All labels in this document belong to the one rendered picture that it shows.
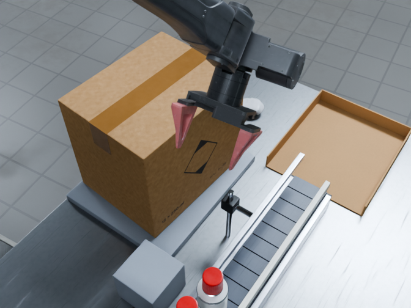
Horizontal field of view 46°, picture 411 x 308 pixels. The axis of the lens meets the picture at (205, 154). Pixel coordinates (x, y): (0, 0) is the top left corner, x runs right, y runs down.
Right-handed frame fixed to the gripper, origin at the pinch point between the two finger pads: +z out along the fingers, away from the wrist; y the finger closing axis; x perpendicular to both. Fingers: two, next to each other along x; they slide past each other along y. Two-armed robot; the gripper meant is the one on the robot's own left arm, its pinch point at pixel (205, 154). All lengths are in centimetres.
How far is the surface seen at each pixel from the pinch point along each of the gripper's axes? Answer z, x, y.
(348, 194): 7, 45, 23
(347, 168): 2, 51, 21
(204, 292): 19.8, -4.7, 8.6
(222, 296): 19.6, -3.7, 11.4
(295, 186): 7.9, 36.5, 11.5
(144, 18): -16, 208, -132
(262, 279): 21.9, 13.7, 14.5
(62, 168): 61, 114, -100
